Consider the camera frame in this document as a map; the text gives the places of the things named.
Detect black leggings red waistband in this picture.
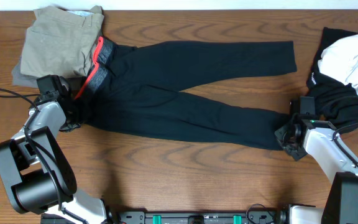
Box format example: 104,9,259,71
76,37,297,151

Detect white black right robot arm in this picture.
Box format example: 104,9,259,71
275,119,358,224

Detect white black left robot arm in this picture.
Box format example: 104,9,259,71
0,100,109,224

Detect black garment with logo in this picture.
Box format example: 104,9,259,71
306,27,358,134

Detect folded khaki pants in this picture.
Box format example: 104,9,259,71
20,6,104,78

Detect white crumpled shirt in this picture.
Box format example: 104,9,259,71
317,34,358,95

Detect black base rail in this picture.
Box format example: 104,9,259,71
116,209,290,224

